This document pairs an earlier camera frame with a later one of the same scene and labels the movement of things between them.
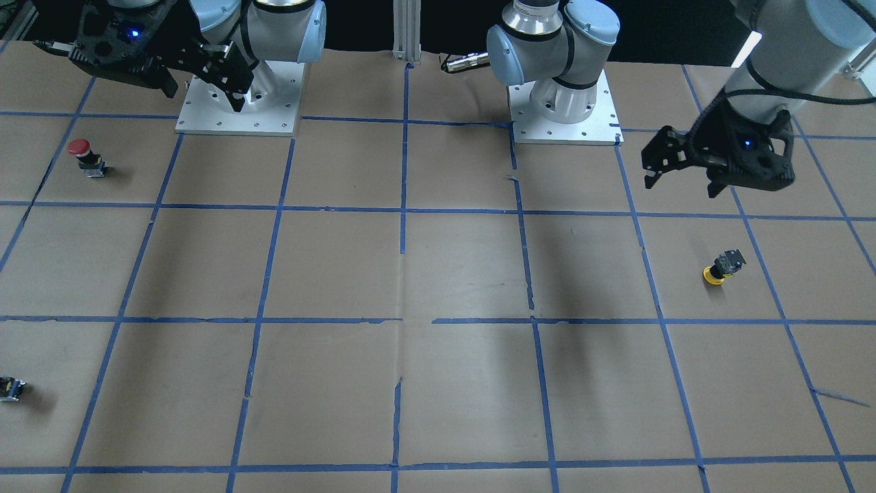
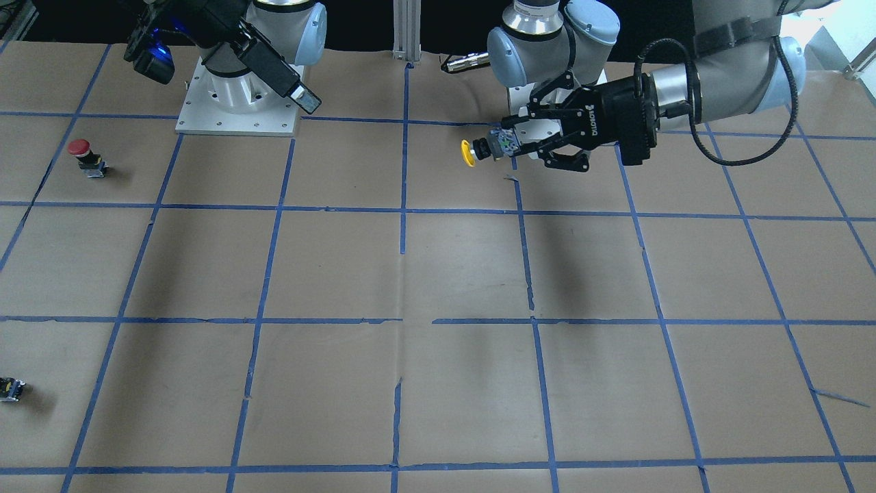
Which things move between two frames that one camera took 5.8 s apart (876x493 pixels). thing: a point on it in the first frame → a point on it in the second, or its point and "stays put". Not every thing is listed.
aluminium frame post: [406, 19] stays put
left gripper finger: [716, 185] → [567, 154]
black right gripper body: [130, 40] → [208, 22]
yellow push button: [726, 265] → [497, 142]
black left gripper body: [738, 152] → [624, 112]
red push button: [89, 161] stays put
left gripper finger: [668, 150] → [538, 110]
